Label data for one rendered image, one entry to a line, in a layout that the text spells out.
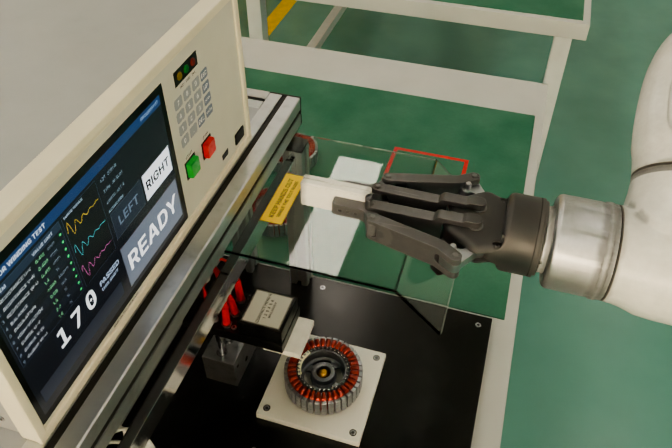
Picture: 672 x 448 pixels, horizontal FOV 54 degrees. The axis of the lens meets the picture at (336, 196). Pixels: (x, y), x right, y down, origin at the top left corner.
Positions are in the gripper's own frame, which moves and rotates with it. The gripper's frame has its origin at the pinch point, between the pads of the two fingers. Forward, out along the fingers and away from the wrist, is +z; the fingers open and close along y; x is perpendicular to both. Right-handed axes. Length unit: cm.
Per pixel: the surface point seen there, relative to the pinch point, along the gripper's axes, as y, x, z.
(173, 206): -4.6, -1.7, 15.9
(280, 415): -3.1, -40.1, 7.1
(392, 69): 97, -43, 15
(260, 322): 1.3, -26.2, 10.8
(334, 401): -0.5, -37.2, 0.0
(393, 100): 83, -43, 12
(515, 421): 55, -118, -33
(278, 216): 6.9, -11.7, 9.5
